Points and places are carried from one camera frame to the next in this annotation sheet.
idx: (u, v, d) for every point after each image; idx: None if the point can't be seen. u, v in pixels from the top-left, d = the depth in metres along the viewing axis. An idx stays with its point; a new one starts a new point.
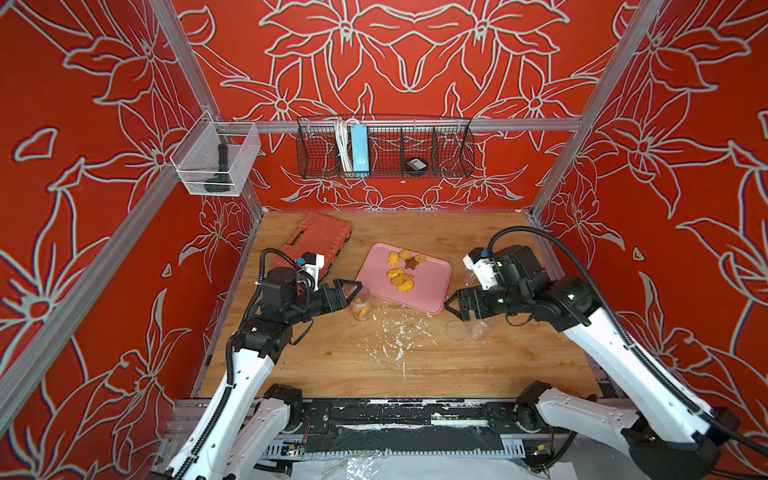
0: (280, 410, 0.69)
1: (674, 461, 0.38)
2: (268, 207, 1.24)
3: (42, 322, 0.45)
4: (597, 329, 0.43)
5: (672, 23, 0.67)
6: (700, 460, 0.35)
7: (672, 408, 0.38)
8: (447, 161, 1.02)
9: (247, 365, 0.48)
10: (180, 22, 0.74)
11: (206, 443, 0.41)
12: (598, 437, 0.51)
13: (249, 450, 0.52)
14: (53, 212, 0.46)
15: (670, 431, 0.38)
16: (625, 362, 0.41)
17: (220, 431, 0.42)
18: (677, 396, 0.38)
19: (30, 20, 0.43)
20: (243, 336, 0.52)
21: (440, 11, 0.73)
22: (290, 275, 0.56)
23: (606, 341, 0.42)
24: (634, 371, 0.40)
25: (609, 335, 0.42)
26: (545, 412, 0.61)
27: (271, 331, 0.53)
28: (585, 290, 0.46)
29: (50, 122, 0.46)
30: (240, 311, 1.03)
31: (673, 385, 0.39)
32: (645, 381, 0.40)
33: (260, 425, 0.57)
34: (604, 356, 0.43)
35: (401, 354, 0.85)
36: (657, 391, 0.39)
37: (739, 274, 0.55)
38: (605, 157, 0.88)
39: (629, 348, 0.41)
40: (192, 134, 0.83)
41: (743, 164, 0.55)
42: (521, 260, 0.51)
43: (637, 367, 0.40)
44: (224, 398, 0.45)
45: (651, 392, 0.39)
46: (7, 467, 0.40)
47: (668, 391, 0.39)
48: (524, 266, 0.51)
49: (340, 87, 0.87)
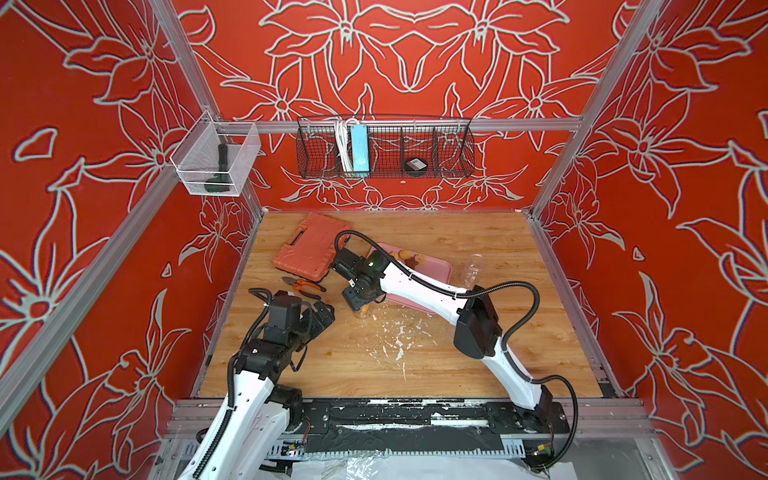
0: (279, 415, 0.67)
1: (465, 334, 0.56)
2: (268, 207, 1.24)
3: (43, 322, 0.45)
4: (390, 276, 0.62)
5: (672, 23, 0.67)
6: (467, 327, 0.53)
7: (443, 301, 0.56)
8: (447, 161, 1.02)
9: (247, 388, 0.50)
10: (180, 22, 0.74)
11: (208, 466, 0.42)
12: (511, 364, 0.61)
13: (248, 464, 0.52)
14: (53, 211, 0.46)
15: (452, 318, 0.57)
16: (412, 288, 0.61)
17: (220, 455, 0.43)
18: (442, 293, 0.56)
19: (30, 20, 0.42)
20: (244, 358, 0.53)
21: (440, 11, 0.73)
22: (296, 301, 0.61)
23: (397, 279, 0.61)
24: (417, 291, 0.60)
25: (398, 276, 0.61)
26: (520, 400, 0.64)
27: (271, 353, 0.54)
28: (381, 258, 0.63)
29: (49, 123, 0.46)
30: (241, 311, 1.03)
31: (437, 287, 0.57)
32: (426, 293, 0.59)
33: (258, 436, 0.57)
34: (405, 290, 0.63)
35: (401, 354, 0.85)
36: (432, 295, 0.58)
37: (739, 273, 0.55)
38: (605, 157, 0.88)
39: (409, 276, 0.60)
40: (192, 135, 0.83)
41: (743, 164, 0.55)
42: (343, 258, 0.71)
43: (418, 287, 0.59)
44: (226, 420, 0.46)
45: (430, 298, 0.59)
46: (7, 467, 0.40)
47: (435, 292, 0.57)
48: (344, 259, 0.71)
49: (340, 87, 0.87)
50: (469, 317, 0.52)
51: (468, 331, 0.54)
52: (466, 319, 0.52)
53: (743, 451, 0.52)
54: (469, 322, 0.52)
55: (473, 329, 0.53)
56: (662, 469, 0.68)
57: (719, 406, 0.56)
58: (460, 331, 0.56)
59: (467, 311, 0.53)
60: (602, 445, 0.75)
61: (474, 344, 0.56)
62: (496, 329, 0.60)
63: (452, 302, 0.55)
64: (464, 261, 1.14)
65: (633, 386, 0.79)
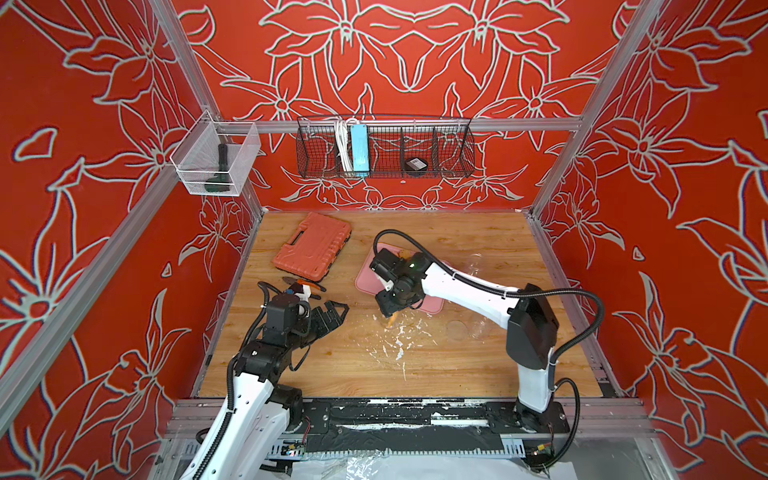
0: (279, 415, 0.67)
1: (519, 337, 0.49)
2: (268, 207, 1.24)
3: (43, 322, 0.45)
4: (432, 276, 0.58)
5: (672, 23, 0.67)
6: (520, 328, 0.47)
7: (491, 301, 0.51)
8: (447, 161, 1.02)
9: (247, 390, 0.50)
10: (180, 22, 0.74)
11: (208, 468, 0.42)
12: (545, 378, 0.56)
13: (248, 467, 0.52)
14: (53, 211, 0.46)
15: (502, 320, 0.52)
16: (456, 289, 0.56)
17: (220, 457, 0.43)
18: (490, 292, 0.51)
19: (29, 20, 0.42)
20: (244, 360, 0.53)
21: (440, 11, 0.73)
22: (294, 302, 0.60)
23: (440, 279, 0.57)
24: (461, 290, 0.55)
25: (441, 275, 0.57)
26: (529, 402, 0.63)
27: (271, 355, 0.54)
28: (423, 260, 0.61)
29: (49, 122, 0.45)
30: (241, 311, 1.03)
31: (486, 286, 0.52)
32: (471, 295, 0.54)
33: (258, 436, 0.57)
34: (447, 292, 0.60)
35: (401, 354, 0.85)
36: (478, 296, 0.53)
37: (739, 274, 0.55)
38: (605, 157, 0.88)
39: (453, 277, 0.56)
40: (192, 135, 0.83)
41: (743, 164, 0.55)
42: (384, 259, 0.69)
43: (463, 287, 0.55)
44: (225, 422, 0.46)
45: (477, 299, 0.54)
46: (7, 467, 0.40)
47: (485, 291, 0.52)
48: (386, 260, 0.69)
49: (340, 87, 0.87)
50: (523, 318, 0.46)
51: (523, 333, 0.47)
52: (520, 321, 0.46)
53: (743, 451, 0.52)
54: (523, 324, 0.46)
55: (528, 331, 0.46)
56: (662, 469, 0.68)
57: (720, 407, 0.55)
58: (513, 333, 0.49)
59: (519, 311, 0.47)
60: (602, 445, 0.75)
61: (530, 349, 0.49)
62: (553, 338, 0.50)
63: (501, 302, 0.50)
64: (464, 261, 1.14)
65: (633, 386, 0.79)
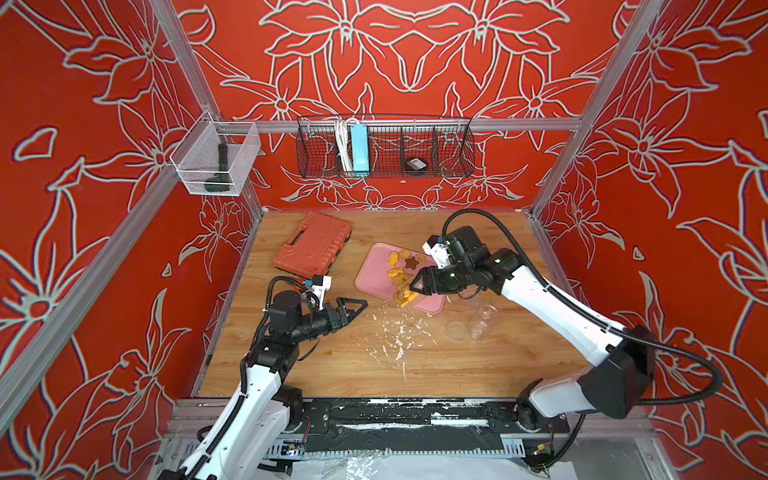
0: (279, 412, 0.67)
1: (608, 379, 0.42)
2: (268, 207, 1.24)
3: (43, 322, 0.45)
4: (519, 280, 0.51)
5: (672, 22, 0.67)
6: (618, 371, 0.40)
7: (588, 331, 0.44)
8: (447, 161, 1.02)
9: (259, 379, 0.53)
10: (180, 21, 0.74)
11: (218, 445, 0.44)
12: (580, 408, 0.52)
13: (248, 458, 0.52)
14: (53, 211, 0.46)
15: (595, 356, 0.44)
16: (547, 302, 0.48)
17: (231, 435, 0.46)
18: (589, 319, 0.45)
19: (29, 20, 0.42)
20: (255, 356, 0.57)
21: (440, 10, 0.73)
22: (296, 301, 0.60)
23: (528, 287, 0.51)
24: (553, 307, 0.48)
25: (530, 282, 0.51)
26: (539, 404, 0.62)
27: (280, 353, 0.58)
28: (511, 257, 0.55)
29: (49, 122, 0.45)
30: (241, 311, 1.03)
31: (585, 310, 0.46)
32: (566, 315, 0.46)
33: (260, 430, 0.58)
34: (530, 302, 0.52)
35: (401, 354, 0.85)
36: (574, 320, 0.45)
37: (739, 273, 0.55)
38: (605, 157, 0.88)
39: (545, 289, 0.49)
40: (191, 134, 0.83)
41: (743, 164, 0.55)
42: (465, 238, 0.61)
43: (556, 302, 0.48)
44: (237, 406, 0.49)
45: (569, 320, 0.46)
46: (7, 467, 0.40)
47: (583, 317, 0.45)
48: (465, 240, 0.61)
49: (340, 87, 0.87)
50: (624, 359, 0.40)
51: (619, 377, 0.40)
52: (620, 362, 0.40)
53: (743, 451, 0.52)
54: (623, 367, 0.39)
55: (627, 376, 0.39)
56: (662, 469, 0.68)
57: (719, 405, 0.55)
58: (603, 373, 0.42)
59: (619, 352, 0.40)
60: (602, 445, 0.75)
61: (616, 398, 0.42)
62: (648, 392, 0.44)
63: (601, 336, 0.43)
64: None
65: None
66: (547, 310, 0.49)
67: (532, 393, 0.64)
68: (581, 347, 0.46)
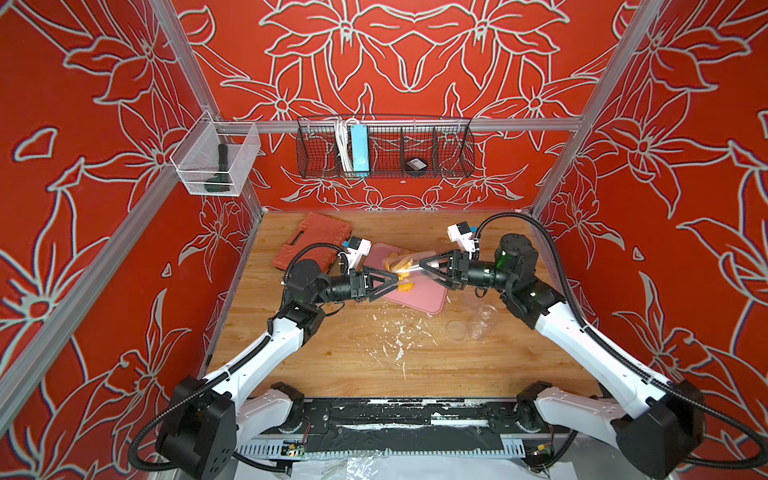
0: (283, 402, 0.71)
1: (648, 434, 0.39)
2: (268, 207, 1.24)
3: (42, 322, 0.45)
4: (556, 316, 0.50)
5: (672, 23, 0.67)
6: (660, 427, 0.37)
7: (626, 379, 0.42)
8: (447, 161, 1.02)
9: (286, 329, 0.56)
10: (180, 21, 0.74)
11: (239, 371, 0.46)
12: (591, 433, 0.52)
13: (255, 413, 0.54)
14: (53, 211, 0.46)
15: (635, 406, 0.41)
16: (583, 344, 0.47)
17: (252, 366, 0.48)
18: (630, 368, 0.43)
19: (29, 20, 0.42)
20: (285, 309, 0.61)
21: (440, 11, 0.73)
22: (313, 275, 0.56)
23: (564, 326, 0.49)
24: (590, 350, 0.46)
25: (565, 321, 0.50)
26: (541, 406, 0.62)
27: (307, 316, 0.60)
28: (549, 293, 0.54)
29: (49, 122, 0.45)
30: (241, 311, 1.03)
31: (626, 360, 0.44)
32: (605, 360, 0.44)
33: (265, 403, 0.59)
34: (565, 340, 0.50)
35: (401, 354, 0.85)
36: (613, 367, 0.43)
37: (739, 274, 0.55)
38: (605, 157, 0.88)
39: (583, 330, 0.48)
40: (191, 134, 0.83)
41: (743, 164, 0.55)
42: (525, 261, 0.53)
43: (594, 345, 0.46)
44: (260, 346, 0.51)
45: (607, 367, 0.44)
46: (7, 467, 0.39)
47: (623, 365, 0.43)
48: (522, 266, 0.54)
49: (340, 87, 0.87)
50: (666, 415, 0.38)
51: (659, 433, 0.37)
52: (661, 417, 0.38)
53: (742, 450, 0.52)
54: (665, 423, 0.37)
55: (668, 434, 0.37)
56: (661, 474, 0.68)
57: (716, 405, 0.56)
58: (640, 429, 0.40)
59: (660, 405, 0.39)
60: (602, 444, 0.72)
61: (656, 455, 0.39)
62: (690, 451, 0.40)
63: (641, 386, 0.41)
64: None
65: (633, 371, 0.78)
66: (583, 350, 0.47)
67: (538, 397, 0.64)
68: (616, 394, 0.44)
